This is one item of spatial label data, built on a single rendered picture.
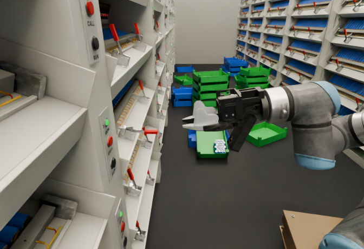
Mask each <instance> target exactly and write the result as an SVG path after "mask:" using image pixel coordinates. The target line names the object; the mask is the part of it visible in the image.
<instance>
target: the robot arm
mask: <svg viewBox="0 0 364 249"><path fill-rule="evenodd" d="M228 90H229V91H230V93H229V94H227V96H224V93H221V94H220V92H221V91H228ZM340 105H341V100H340V96H339V93H338V91H337V90H336V88H335V87H334V86H333V85H332V84H331V83H329V82H326V81H319V82H313V81H312V82H309V83H302V84H296V85H291V86H284V87H274V88H268V89H261V87H253V88H245V89H238V90H236V89H235V88H231V89H224V90H218V91H216V106H217V109H218V110H215V108H214V107H206V106H204V104H203V103H202V101H196V102H195V103H194V108H193V115H192V116H189V117H186V118H184V119H182V121H183V122H186V123H188V124H184V125H183V128H186V129H189V130H196V131H205V132H219V131H224V130H227V129H233V128H234V129H233V131H232V133H231V135H230V137H229V139H228V141H227V144H228V146H229V149H230V150H232V151H235V152H239V150H240V149H241V147H242V145H243V143H244V141H245V140H246V138H247V137H248V135H249V133H250V131H251V129H252V128H253V126H254V124H255V122H256V121H257V118H258V119H259V121H265V122H266V123H278V122H287V121H291V130H292V141H293V147H294V153H293V154H294V157H295V162H296V163H297V164H298V165H299V166H301V167H303V168H307V169H314V170H327V169H332V168H334V167H335V163H336V161H335V155H337V154H339V153H340V152H342V151H344V150H345V149H348V148H355V147H362V146H364V112H360V113H354V114H349V115H345V116H337V117H334V118H332V117H331V116H334V115H336V114H337V113H338V112H339V110H340ZM255 115H257V118H256V117H255ZM318 249H364V198H363V200H362V201H361V203H360V204H359V205H358V206H357V207H356V208H355V209H354V210H353V211H352V212H350V213H349V214H348V215H347V216H346V217H345V218H344V219H343V220H342V221H341V222H340V223H338V224H337V225H336V226H335V227H334V228H333V229H332V230H331V231H330V232H329V233H327V234H326V235H325V236H324V237H323V239H322V241H321V242H320V244H319V246H318Z"/></svg>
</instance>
